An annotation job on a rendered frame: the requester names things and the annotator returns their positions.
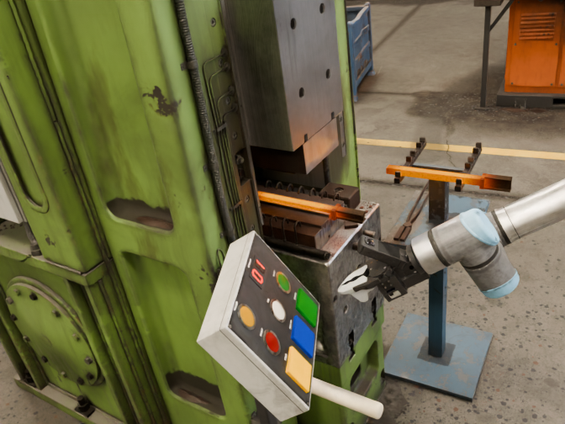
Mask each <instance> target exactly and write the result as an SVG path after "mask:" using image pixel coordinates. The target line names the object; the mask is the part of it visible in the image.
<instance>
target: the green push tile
mask: <svg viewBox="0 0 565 424"><path fill-rule="evenodd" d="M295 309H296V310H297V311H298V312H299V313H300V314H301V316H302V317H303V318H304V319H305V320H306V321H307V322H308V323H309V324H310V325H311V326H312V327H313V328H314V327H316V320H317V311H318V306H317V305H316V304H315V303H314V301H313V300H312V299H311V298H310V297H309V296H308V295H307V294H306V293H305V292H304V291H303V290H302V289H301V288H300V289H298V296H297V302H296V308H295Z"/></svg>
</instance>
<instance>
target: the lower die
mask: <svg viewBox="0 0 565 424"><path fill-rule="evenodd" d="M257 190H258V191H261V192H265V193H273V194H277V195H282V196H286V197H290V198H295V199H302V200H307V201H311V202H315V203H320V204H328V205H333V206H336V205H337V204H340V205H341V207H344V201H341V200H337V199H335V201H333V199H328V198H324V197H323V198H321V197H320V196H315V195H311V196H309V194H306V193H299V194H298V192H294V191H288V192H287V190H284V189H280V188H278V189H277V190H276V188H271V187H266V188H265V186H262V185H258V184H257ZM259 200H260V205H261V212H263V213H264V214H265V216H266V218H265V219H264V218H263V215H262V218H263V223H264V225H262V230H263V235H264V236H269V237H271V236H272V234H271V229H270V225H269V220H270V218H271V217H272V215H275V216H276V217H277V222H276V221H275V217H273V218H272V232H273V235H274V237H275V238H276V239H279V240H283V231H282V221H283V219H284V218H288V221H289V223H287V220H285V221H284V223H283V228H284V233H285V238H286V239H287V241H289V242H292V243H295V235H294V230H293V227H294V224H295V222H296V221H297V220H300V222H301V227H299V223H297V224H296V233H297V239H298V244H300V245H304V246H309V247H313V248H317V249H321V248H322V247H323V246H324V244H325V243H326V242H327V241H328V240H329V239H330V238H331V237H332V236H333V235H334V234H335V232H336V231H337V230H338V229H339V228H340V227H341V225H342V224H343V223H344V221H345V220H340V219H336V220H332V219H331V216H330V213H326V212H322V211H318V210H314V209H306V208H302V207H298V206H293V205H289V204H282V203H278V202H273V201H269V200H265V199H259ZM329 235H330V238H329Z"/></svg>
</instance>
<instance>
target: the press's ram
mask: <svg viewBox="0 0 565 424"><path fill-rule="evenodd" d="M224 6H225V12H226V16H227V21H228V26H229V31H230V39H231V44H232V50H233V54H234V59H235V68H236V72H237V77H238V83H239V87H240V95H241V101H242V106H243V110H244V116H245V120H246V128H247V134H248V139H249V143H250V146H259V147H266V148H272V149H278V150H283V151H295V150H296V149H298V148H299V147H300V146H301V145H302V144H303V143H304V140H308V139H309V138H310V137H311V136H313V135H314V134H315V133H316V132H318V131H319V130H320V129H321V128H323V127H324V126H325V125H326V124H328V123H329V122H330V121H331V120H332V118H334V117H335V116H336V115H338V114H339V113H340V112H341V111H343V102H342V91H341V71H340V61H339V50H338V39H337V29H336V19H335V0H224Z"/></svg>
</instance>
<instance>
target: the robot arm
mask: <svg viewBox="0 0 565 424"><path fill-rule="evenodd" d="M562 220H565V179H563V180H561V181H559V182H557V183H554V184H552V185H550V186H548V187H546V188H543V189H541V190H539V191H537V192H534V193H532V194H530V195H528V196H526V197H524V198H522V199H519V200H517V201H515V202H513V203H511V204H508V205H505V206H504V207H502V208H500V209H495V210H493V211H490V212H488V213H486V212H483V211H481V210H480V209H470V210H469V211H467V212H462V213H461V214H460V215H458V216H456V217H454V218H453V219H451V220H448V221H447V222H445V223H443V224H441V225H438V226H437V227H435V228H433V229H431V230H429V231H427V232H425V233H423V234H421V235H419V236H417V237H415V238H413V239H412V240H411V244H410V245H408V246H407V247H406V251H407V253H406V251H405V250H403V249H401V248H398V247H396V246H392V245H389V244H388V243H385V242H382V241H379V240H376V239H374V238H371V237H369V236H365V235H362V236H361V237H360V239H359V241H358V243H357V252H358V253H359V254H362V255H364V256H366V257H370V258H371V259H370V260H368V261H366V262H364V263H363V264H362V265H361V266H359V267H358V268H357V269H355V270H354V271H353V273H351V274H350V275H349V276H348V277H347V278H346V279H345V281H344V282H343V283H342V284H341V286H340V287H339V288H338V293H339V294H351V295H352V296H354V297H355V298H357V299H358V300H360V301H361V302H366V301H368V292H370V291H372V290H373V289H374V287H376V286H378V289H379V291H380V292H381V293H382V294H383V296H384V298H385V299H386V300H387V301H388V302H390V301H392V300H394V299H397V298H399V297H401V296H403V295H405V294H407V293H408V288H410V287H412V286H414V285H416V284H418V283H421V282H423V281H425V280H426V279H428V278H430V274H433V273H436V272H438V271H440V270H442V269H443V268H447V267H449V266H451V265H452V264H454V263H456V262H460V263H461V265H462V266H463V268H464V269H465V270H466V272H467V273H468V275H469V276H470V277H471V279H472V280H473V282H474V283H475V284H476V285H477V286H478V290H479V291H480V292H482V293H483V295H485V296H486V297H488V298H491V299H497V298H501V297H503V296H506V295H507V294H509V293H511V292H512V291H513V290H514V289H515V288H516V287H517V285H518V283H519V280H520V278H519V275H518V273H517V270H516V269H515V268H514V267H513V266H512V264H511V263H510V260H509V259H508V256H507V254H506V252H505V249H504V246H507V245H509V244H510V243H513V242H514V241H516V240H519V239H520V238H522V237H525V236H528V235H529V234H532V233H534V232H536V231H539V230H541V229H544V228H546V227H548V226H550V225H553V224H556V223H557V222H559V221H562ZM407 254H408V255H407ZM395 291H399V292H400V293H401V294H400V295H398V296H396V297H394V298H391V297H390V296H392V295H394V293H393V292H395ZM389 295H390V296H389Z"/></svg>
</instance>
